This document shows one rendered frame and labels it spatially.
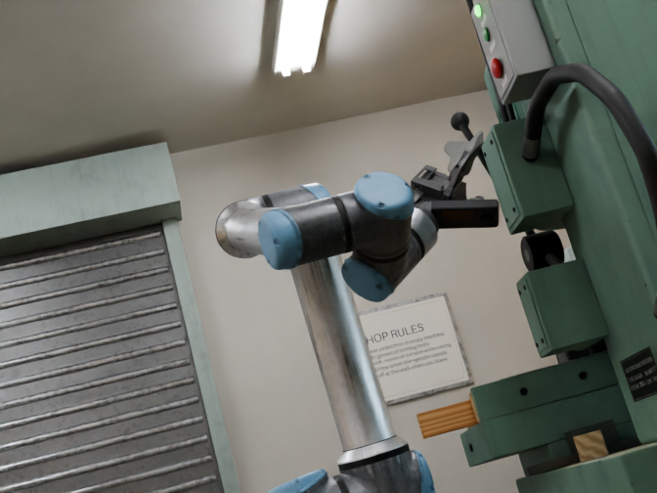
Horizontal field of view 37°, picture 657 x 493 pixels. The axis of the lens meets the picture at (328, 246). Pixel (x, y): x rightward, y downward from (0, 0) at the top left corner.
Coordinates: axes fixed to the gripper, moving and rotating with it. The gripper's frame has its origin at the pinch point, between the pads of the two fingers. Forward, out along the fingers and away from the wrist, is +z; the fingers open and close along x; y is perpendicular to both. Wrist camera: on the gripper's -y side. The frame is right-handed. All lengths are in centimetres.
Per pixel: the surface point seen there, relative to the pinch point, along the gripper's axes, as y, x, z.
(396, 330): 123, 231, 130
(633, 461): -50, -9, -53
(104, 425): 201, 226, 13
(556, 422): -31.2, 17.2, -33.1
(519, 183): -18.5, -18.9, -22.9
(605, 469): -46, -3, -51
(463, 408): -17.6, 16.8, -38.5
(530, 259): -20.6, -4.7, -22.8
